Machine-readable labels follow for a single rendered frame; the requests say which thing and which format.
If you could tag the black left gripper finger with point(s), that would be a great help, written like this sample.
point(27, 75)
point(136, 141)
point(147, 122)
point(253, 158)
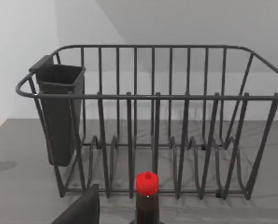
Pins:
point(83, 207)

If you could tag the dark bottle with red cap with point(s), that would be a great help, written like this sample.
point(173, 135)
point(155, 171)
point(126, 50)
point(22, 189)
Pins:
point(147, 200)

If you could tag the dark grey cutlery holder cup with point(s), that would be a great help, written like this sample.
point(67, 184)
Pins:
point(59, 112)

